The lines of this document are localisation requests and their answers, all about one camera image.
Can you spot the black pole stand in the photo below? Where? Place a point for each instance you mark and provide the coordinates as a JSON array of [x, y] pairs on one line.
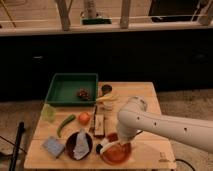
[[16, 147]]

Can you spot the wooden block with slot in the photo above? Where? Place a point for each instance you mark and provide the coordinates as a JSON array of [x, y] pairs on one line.
[[99, 125]]

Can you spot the small dark cup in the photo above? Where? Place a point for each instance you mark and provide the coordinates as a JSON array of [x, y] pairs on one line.
[[106, 89]]

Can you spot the green chili pepper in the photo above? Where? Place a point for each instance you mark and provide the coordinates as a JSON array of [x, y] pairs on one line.
[[64, 123]]

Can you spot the brown pinecone object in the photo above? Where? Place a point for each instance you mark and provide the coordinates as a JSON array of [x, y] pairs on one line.
[[83, 94]]

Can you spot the blue sponge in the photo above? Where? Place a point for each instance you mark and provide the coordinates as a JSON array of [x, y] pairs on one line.
[[53, 146]]

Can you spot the red bowl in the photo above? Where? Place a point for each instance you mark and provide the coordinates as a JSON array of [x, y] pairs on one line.
[[118, 153]]

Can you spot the crumpled white cloth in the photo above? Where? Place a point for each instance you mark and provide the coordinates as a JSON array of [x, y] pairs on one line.
[[81, 148]]

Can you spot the dark brown plate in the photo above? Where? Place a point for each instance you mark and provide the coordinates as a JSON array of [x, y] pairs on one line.
[[71, 143]]

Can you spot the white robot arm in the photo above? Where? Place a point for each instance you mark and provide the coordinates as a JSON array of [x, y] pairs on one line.
[[193, 132]]

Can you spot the orange tomato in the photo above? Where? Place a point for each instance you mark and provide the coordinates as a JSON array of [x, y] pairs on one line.
[[84, 118]]

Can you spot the green base stand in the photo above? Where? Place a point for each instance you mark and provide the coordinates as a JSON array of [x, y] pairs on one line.
[[96, 21]]

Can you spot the green plastic tray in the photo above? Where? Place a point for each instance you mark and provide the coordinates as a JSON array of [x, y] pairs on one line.
[[64, 87]]

